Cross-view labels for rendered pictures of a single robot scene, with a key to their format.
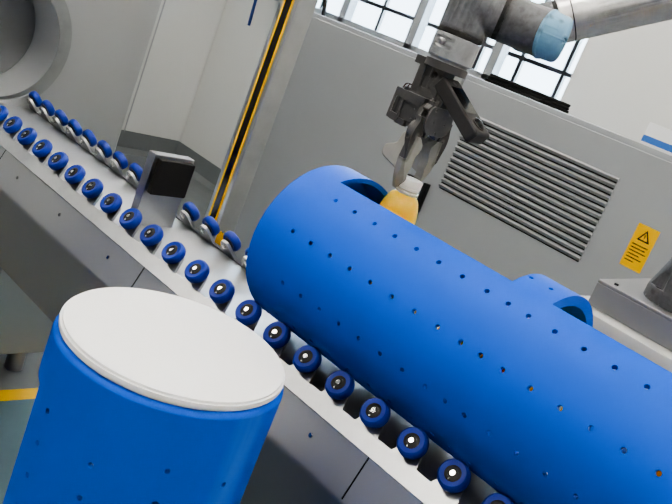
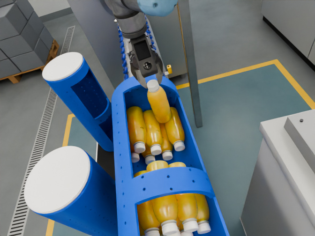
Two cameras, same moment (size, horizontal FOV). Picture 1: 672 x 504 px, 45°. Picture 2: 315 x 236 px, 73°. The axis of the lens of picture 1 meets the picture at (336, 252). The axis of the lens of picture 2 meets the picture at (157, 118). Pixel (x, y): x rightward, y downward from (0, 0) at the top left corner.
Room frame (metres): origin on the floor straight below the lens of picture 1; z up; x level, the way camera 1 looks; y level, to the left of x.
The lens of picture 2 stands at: (1.02, -0.52, 1.72)
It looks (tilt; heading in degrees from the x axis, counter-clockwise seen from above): 49 degrees down; 57
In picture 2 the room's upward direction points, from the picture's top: 20 degrees counter-clockwise
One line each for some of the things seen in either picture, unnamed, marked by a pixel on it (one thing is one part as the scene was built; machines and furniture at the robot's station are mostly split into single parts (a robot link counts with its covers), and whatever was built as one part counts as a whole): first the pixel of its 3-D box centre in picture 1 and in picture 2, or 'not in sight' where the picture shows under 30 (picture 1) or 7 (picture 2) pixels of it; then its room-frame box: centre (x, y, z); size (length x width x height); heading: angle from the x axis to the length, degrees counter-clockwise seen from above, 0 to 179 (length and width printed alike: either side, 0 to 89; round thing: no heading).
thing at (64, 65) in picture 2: not in sight; (62, 65); (1.34, 0.81, 1.03); 0.28 x 0.28 x 0.01
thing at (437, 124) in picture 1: (429, 97); (139, 44); (1.36, -0.05, 1.39); 0.09 x 0.08 x 0.12; 52
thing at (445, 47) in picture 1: (451, 51); (130, 20); (1.35, -0.05, 1.47); 0.08 x 0.08 x 0.05
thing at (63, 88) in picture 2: not in sight; (93, 109); (1.34, 0.81, 0.59); 0.28 x 0.28 x 0.88
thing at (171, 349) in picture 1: (176, 343); (57, 176); (0.91, 0.14, 1.03); 0.28 x 0.28 x 0.01
